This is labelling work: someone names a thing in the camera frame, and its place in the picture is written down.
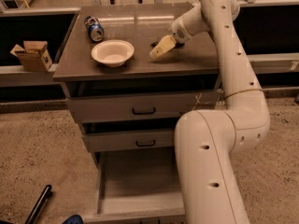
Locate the white paper bowl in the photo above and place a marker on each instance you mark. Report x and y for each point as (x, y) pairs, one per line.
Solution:
(113, 53)

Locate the small cardboard box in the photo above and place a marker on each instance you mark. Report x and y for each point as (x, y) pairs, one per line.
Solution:
(33, 55)

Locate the grey open bottom drawer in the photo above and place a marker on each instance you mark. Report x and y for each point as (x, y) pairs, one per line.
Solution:
(138, 186)

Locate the grey top drawer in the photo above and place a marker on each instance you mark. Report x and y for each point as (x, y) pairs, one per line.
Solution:
(139, 106)

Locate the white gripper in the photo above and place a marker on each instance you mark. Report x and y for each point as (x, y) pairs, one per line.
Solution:
(178, 32)

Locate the blue round object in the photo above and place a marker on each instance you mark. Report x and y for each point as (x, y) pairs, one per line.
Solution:
(75, 219)

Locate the blue soda can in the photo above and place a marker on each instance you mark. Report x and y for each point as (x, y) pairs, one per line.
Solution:
(94, 29)

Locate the grey middle drawer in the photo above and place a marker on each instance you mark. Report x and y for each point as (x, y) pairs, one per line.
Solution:
(97, 142)

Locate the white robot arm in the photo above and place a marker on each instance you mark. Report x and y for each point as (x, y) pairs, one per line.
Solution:
(204, 139)

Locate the black pole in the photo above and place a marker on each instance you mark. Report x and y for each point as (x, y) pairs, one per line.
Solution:
(45, 194)

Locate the grey drawer cabinet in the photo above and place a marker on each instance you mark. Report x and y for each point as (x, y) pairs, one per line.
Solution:
(192, 67)

